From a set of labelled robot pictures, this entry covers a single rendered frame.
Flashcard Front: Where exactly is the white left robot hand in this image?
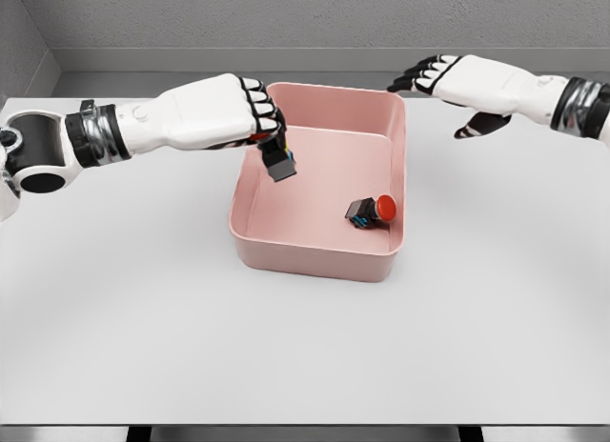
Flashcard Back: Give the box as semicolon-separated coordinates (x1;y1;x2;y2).
161;73;288;153

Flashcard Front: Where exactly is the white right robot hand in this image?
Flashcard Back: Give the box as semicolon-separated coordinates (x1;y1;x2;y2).
386;54;527;140

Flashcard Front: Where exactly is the red-button black industrial switch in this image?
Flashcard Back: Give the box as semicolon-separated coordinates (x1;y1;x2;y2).
344;193;397;231
250;131;298;183

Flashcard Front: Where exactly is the pink rectangular basket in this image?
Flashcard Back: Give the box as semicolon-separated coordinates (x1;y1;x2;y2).
228;82;407;284

